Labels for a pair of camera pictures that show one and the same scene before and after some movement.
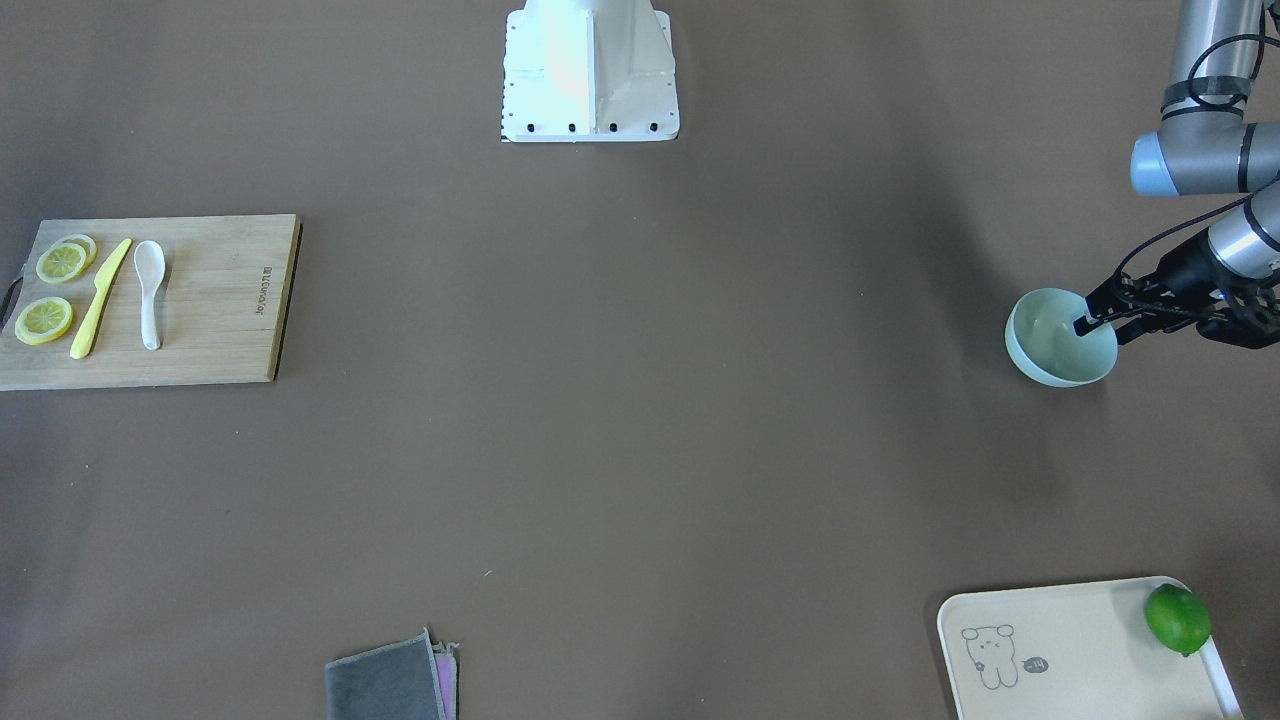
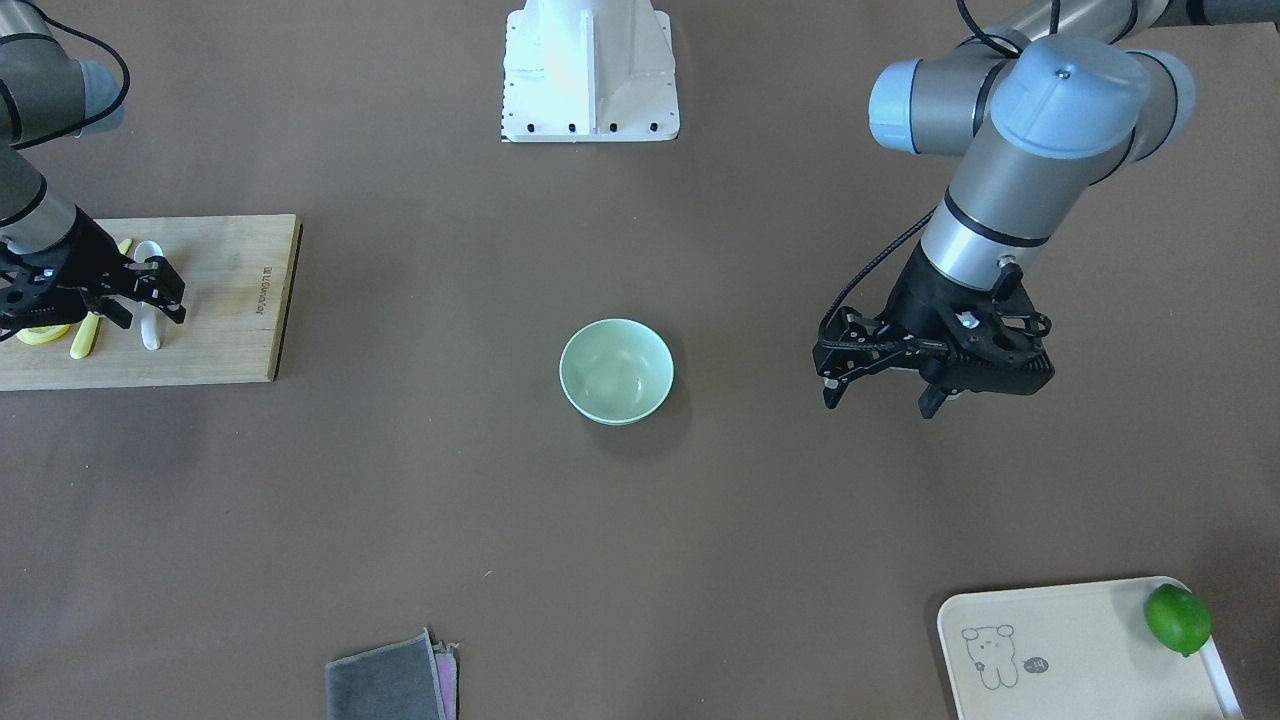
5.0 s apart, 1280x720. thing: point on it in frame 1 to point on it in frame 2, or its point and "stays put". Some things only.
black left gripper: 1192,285 to 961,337
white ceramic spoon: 149,263 stays put
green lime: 1178,618 stays put
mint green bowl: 1041,340 to 615,372
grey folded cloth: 412,679 stays put
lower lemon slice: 43,320 stays put
